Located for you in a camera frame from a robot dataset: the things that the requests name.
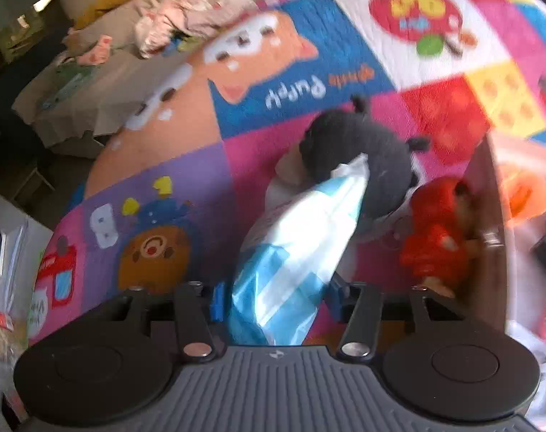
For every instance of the pink white clothes pile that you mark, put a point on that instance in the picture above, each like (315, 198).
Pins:
(187, 18)

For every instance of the beige sofa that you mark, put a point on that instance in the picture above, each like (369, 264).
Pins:
(111, 81)

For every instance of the red label packet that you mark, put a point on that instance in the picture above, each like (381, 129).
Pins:
(1, 324)

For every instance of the orange capsule toy figurine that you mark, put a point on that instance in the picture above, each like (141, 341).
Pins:
(522, 189)

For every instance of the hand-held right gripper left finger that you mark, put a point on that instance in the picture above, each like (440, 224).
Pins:
(221, 301)

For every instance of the small pink cloth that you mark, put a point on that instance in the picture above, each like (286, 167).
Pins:
(95, 49)

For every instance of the red plush toy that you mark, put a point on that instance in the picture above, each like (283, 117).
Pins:
(435, 220)

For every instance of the blue wet wipes pack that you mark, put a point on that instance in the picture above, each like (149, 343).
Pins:
(291, 243)

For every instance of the green cloth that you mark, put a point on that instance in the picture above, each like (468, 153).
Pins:
(68, 85)

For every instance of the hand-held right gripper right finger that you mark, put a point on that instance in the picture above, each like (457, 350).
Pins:
(337, 299)

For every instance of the yellow pillow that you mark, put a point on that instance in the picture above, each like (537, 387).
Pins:
(111, 6)

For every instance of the black plush toy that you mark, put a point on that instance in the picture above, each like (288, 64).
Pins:
(345, 144)

